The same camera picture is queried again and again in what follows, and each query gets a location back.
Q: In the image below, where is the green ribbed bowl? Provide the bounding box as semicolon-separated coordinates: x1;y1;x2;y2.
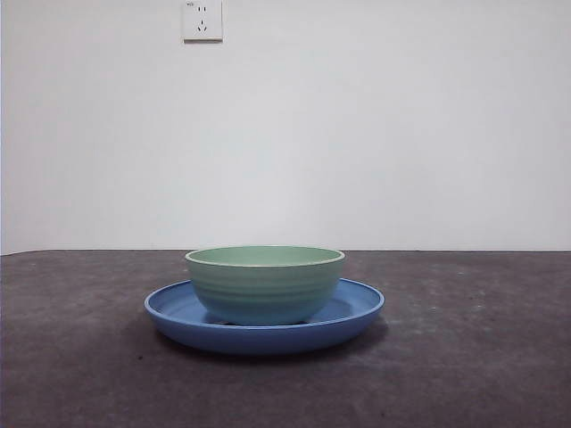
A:
185;245;347;325

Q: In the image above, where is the blue round plate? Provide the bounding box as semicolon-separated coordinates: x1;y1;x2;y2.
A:
143;278;385;357

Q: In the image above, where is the white wall socket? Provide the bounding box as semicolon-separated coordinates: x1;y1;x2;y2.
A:
182;0;224;45

